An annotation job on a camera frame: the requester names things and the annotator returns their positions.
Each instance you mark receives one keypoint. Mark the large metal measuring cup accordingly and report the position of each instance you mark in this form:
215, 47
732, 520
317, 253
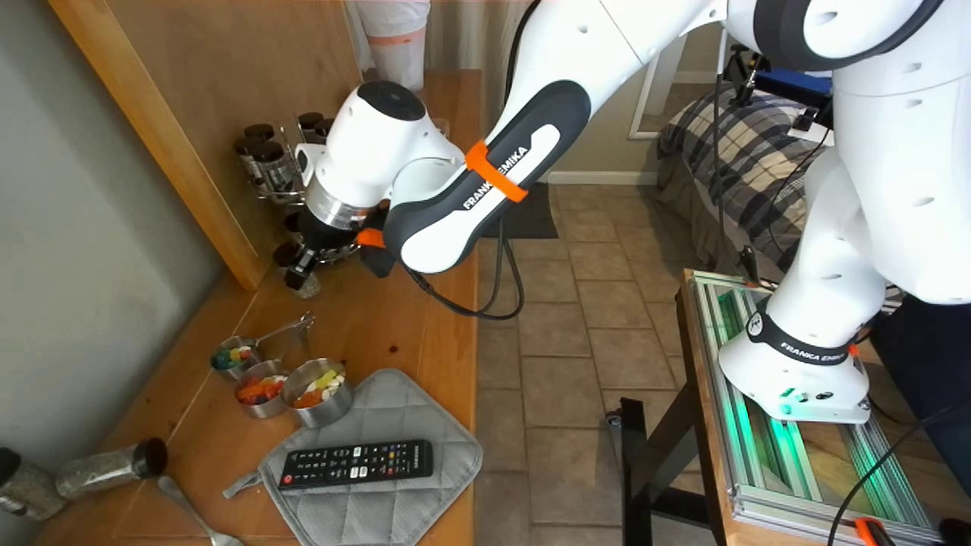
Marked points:
320, 392

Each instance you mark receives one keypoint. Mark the black tv remote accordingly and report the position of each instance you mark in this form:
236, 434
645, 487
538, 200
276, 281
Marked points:
356, 463

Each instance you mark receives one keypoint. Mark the circular metal spice rack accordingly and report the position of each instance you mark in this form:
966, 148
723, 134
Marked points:
267, 153

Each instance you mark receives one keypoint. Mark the dark shaker at left edge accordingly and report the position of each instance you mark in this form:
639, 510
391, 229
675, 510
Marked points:
30, 489

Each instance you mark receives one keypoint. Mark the medium metal measuring cup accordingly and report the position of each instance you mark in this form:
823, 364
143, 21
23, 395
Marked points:
261, 395

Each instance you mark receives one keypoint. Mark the dark floor mat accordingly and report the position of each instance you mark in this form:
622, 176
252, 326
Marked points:
529, 220

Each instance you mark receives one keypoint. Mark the metal spoon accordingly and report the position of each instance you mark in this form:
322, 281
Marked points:
177, 496

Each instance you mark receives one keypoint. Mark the white trash bin with bag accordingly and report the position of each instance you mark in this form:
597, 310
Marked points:
395, 37

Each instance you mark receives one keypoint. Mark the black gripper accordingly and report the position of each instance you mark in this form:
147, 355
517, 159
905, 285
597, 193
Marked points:
363, 242

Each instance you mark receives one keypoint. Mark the wooden backboard panel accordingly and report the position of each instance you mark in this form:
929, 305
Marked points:
192, 75

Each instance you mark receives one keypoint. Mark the pine wooden dresser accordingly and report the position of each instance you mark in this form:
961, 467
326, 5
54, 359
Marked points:
363, 320

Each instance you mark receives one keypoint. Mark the grey quilted pot holder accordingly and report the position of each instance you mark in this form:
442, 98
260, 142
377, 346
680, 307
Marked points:
391, 407

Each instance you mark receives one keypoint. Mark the aluminium frame robot table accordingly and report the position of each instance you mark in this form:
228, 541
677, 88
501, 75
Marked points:
715, 459

